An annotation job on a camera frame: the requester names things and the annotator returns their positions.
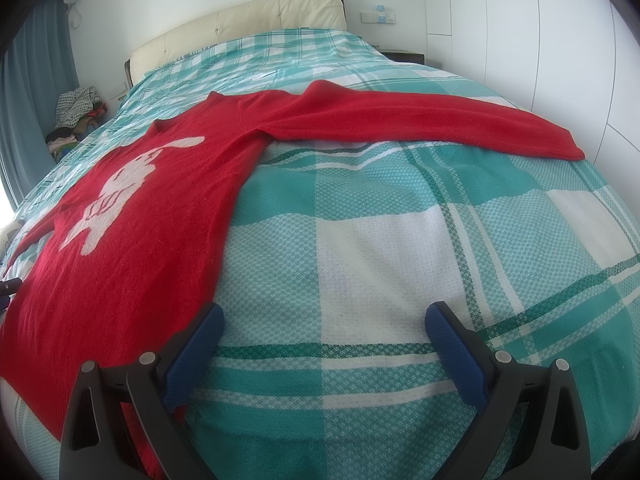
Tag white wall socket panel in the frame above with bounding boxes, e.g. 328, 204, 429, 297
360, 6, 398, 26

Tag teal plaid bed sheet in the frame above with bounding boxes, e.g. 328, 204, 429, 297
0, 27, 640, 480

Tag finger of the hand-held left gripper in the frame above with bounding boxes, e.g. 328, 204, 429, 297
0, 278, 24, 311

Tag white wardrobe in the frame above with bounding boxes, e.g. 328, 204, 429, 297
419, 0, 640, 176

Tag red sweater with white animal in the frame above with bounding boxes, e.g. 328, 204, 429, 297
0, 79, 587, 480

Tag pile of clothes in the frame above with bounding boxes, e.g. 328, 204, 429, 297
46, 87, 109, 154

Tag dark bedside table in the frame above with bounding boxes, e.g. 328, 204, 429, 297
381, 48, 427, 65

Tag cream padded headboard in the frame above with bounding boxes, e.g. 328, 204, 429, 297
124, 0, 349, 87

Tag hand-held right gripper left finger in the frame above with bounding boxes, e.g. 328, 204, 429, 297
58, 303, 226, 480

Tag blue curtain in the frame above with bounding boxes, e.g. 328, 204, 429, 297
0, 0, 81, 211

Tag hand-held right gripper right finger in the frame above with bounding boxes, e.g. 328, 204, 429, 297
424, 302, 593, 480

